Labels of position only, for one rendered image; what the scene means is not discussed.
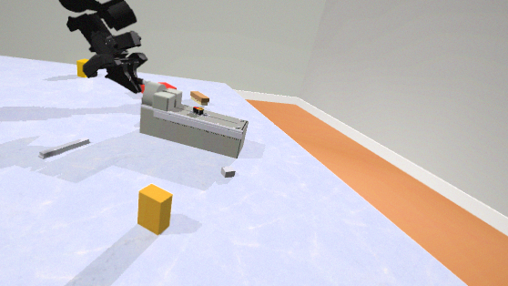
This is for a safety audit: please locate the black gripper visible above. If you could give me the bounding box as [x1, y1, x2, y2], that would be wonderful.
[83, 32, 148, 94]

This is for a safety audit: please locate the small white cube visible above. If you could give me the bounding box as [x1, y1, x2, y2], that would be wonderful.
[220, 166, 236, 178]

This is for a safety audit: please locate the tan rectangular block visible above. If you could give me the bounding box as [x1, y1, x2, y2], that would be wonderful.
[190, 91, 209, 106]

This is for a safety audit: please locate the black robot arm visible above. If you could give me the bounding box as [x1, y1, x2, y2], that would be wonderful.
[59, 0, 141, 55]

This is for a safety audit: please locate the red flat block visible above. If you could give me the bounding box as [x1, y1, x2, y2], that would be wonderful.
[141, 82, 177, 93]

